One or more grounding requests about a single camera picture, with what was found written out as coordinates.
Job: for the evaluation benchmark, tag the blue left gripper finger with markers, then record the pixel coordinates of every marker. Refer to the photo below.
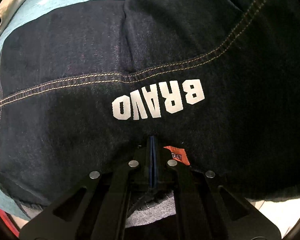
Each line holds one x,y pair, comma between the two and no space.
151,162
155,167

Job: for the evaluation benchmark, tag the dark denim jeans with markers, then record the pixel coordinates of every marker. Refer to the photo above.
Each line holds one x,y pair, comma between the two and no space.
83,86

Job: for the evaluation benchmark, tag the red cloth item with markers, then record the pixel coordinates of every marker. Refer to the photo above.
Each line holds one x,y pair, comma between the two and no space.
8,222

